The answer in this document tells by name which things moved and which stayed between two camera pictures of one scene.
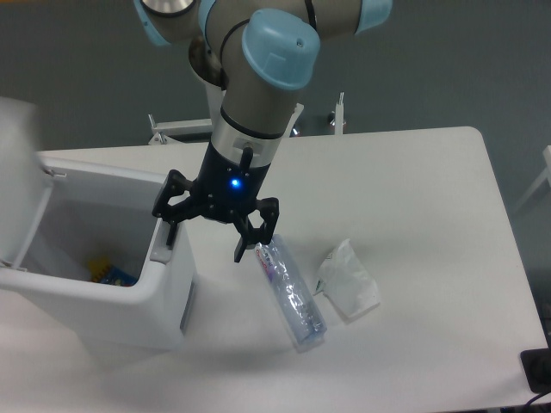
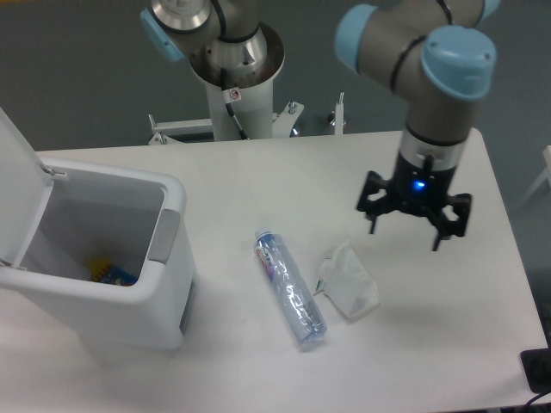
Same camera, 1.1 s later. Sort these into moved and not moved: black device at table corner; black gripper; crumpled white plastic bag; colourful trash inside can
Moved: black gripper
Not moved: crumpled white plastic bag; black device at table corner; colourful trash inside can
